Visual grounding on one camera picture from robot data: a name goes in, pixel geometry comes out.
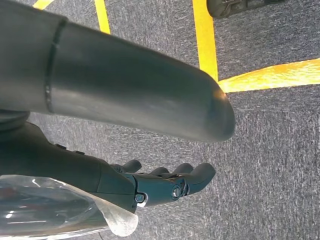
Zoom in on yellow floor tape square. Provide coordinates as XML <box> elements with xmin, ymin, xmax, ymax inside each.
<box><xmin>192</xmin><ymin>0</ymin><xmax>320</xmax><ymax>94</ymax></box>
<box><xmin>32</xmin><ymin>0</ymin><xmax>111</xmax><ymax>35</ymax></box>

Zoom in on translucent plastic film flap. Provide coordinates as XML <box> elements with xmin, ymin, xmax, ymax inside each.
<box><xmin>0</xmin><ymin>174</ymin><xmax>139</xmax><ymax>240</ymax></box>

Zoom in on black robot foot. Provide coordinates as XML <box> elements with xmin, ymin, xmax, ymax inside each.
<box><xmin>206</xmin><ymin>0</ymin><xmax>286</xmax><ymax>19</ymax></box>

